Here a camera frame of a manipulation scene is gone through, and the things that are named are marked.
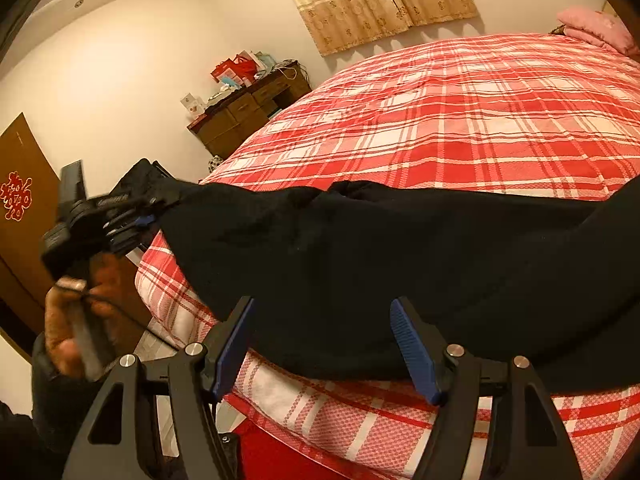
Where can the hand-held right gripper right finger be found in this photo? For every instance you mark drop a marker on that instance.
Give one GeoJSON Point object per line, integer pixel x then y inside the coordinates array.
{"type": "Point", "coordinates": [414, 352]}

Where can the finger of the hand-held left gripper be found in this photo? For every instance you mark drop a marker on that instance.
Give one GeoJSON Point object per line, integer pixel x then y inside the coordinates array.
{"type": "Point", "coordinates": [140, 224]}
{"type": "Point", "coordinates": [150, 204]}

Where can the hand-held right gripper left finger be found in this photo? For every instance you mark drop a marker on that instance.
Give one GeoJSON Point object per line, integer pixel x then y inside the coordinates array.
{"type": "Point", "coordinates": [234, 347]}

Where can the black pants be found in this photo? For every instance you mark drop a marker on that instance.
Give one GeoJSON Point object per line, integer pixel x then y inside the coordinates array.
{"type": "Point", "coordinates": [350, 260]}

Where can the person's left forearm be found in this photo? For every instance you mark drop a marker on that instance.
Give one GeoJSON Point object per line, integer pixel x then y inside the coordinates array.
{"type": "Point", "coordinates": [55, 410]}

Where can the person's left hand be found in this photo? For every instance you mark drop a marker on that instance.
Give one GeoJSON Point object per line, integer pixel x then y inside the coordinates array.
{"type": "Point", "coordinates": [60, 340]}

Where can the brown wooden door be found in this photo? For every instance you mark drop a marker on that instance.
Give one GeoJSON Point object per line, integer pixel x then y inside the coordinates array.
{"type": "Point", "coordinates": [25, 260]}

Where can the red paper door decoration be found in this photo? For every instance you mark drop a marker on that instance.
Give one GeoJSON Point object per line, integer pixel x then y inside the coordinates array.
{"type": "Point", "coordinates": [16, 195]}

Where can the patterned gift bag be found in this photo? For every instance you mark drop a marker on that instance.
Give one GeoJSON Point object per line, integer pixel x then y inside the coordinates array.
{"type": "Point", "coordinates": [215, 163]}

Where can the brown wooden dresser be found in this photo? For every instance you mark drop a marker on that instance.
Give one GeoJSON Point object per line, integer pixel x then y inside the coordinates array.
{"type": "Point", "coordinates": [235, 115]}

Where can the red boxes on cabinet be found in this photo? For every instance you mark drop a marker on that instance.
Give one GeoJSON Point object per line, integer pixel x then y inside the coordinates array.
{"type": "Point", "coordinates": [232, 71]}

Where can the white paper bag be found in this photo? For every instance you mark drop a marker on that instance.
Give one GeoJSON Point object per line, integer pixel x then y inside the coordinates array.
{"type": "Point", "coordinates": [255, 60]}

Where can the bed with red plaid sheet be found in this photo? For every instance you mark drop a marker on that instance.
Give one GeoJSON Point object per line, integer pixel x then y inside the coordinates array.
{"type": "Point", "coordinates": [450, 110]}

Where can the pink pillow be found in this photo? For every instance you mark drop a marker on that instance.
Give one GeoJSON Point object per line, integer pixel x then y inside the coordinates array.
{"type": "Point", "coordinates": [595, 25]}

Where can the white card frame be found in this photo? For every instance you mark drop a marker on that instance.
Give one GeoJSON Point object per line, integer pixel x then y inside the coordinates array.
{"type": "Point", "coordinates": [191, 104]}

